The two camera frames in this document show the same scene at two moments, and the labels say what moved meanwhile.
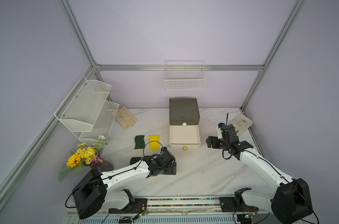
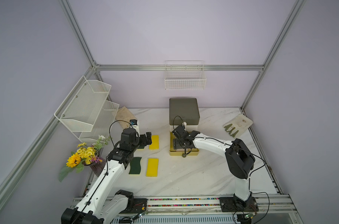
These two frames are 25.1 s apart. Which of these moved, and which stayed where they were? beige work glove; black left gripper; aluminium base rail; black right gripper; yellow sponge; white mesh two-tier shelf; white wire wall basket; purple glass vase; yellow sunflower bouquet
Moved: yellow sponge; black left gripper; black right gripper
Stayed: yellow sunflower bouquet; purple glass vase; white mesh two-tier shelf; white wire wall basket; aluminium base rail; beige work glove
